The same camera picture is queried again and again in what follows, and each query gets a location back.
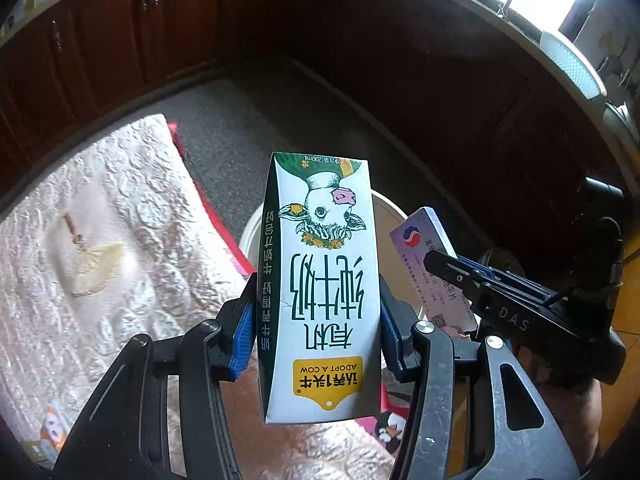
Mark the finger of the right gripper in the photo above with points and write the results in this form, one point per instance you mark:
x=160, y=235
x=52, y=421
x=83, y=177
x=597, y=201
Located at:
x=455, y=273
x=486, y=271

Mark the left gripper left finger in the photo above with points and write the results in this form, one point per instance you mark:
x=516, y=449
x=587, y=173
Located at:
x=238, y=332

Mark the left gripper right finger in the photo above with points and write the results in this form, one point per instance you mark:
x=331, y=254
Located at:
x=396, y=320

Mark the green white milk carton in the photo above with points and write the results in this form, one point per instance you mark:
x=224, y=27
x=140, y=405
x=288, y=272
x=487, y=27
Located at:
x=318, y=297

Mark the white paper trash bucket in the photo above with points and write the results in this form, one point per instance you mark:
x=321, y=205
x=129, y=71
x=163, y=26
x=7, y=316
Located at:
x=337, y=450

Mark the dark red kitchen cabinets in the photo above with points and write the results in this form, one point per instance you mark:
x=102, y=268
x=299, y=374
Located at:
x=471, y=96

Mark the right human hand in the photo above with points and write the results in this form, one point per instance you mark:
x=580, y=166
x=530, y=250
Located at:
x=575, y=401

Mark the embossed beige tablecloth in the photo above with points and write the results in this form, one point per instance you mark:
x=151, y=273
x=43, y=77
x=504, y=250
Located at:
x=112, y=276

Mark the orange white snack wrapper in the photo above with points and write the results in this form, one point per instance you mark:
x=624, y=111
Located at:
x=53, y=433

